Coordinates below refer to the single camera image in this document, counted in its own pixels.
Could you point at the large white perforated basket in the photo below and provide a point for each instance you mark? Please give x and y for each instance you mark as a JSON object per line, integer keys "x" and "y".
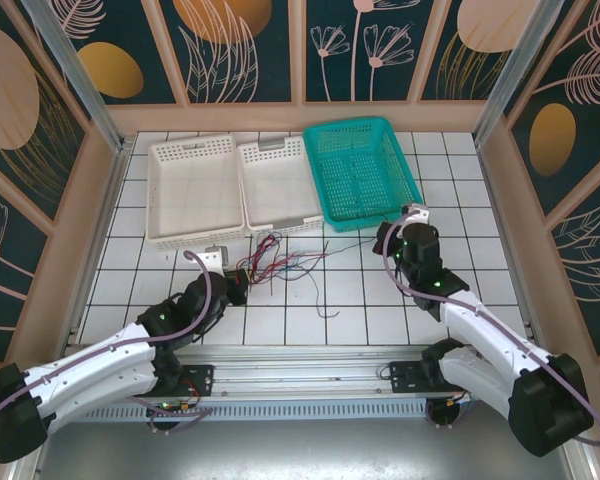
{"x": 195, "y": 200}

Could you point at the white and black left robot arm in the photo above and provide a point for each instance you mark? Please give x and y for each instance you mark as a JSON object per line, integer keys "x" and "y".
{"x": 80, "y": 370}

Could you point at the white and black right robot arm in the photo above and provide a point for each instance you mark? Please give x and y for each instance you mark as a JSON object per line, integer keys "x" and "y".
{"x": 485, "y": 330}

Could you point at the teal perforated plastic basket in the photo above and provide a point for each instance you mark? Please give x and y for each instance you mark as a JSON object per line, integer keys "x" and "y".
{"x": 360, "y": 175}

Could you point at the small controller board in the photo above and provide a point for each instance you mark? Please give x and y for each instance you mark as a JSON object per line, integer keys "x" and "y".
{"x": 455, "y": 400}
{"x": 172, "y": 405}

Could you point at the aluminium side rail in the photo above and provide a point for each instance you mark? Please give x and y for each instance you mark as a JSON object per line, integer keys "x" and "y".
{"x": 505, "y": 240}
{"x": 100, "y": 240}

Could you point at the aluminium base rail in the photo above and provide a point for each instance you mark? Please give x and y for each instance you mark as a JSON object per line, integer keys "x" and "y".
{"x": 300, "y": 372}

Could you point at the aluminium corner post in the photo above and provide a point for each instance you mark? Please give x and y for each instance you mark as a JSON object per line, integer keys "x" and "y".
{"x": 517, "y": 70}
{"x": 75, "y": 75}

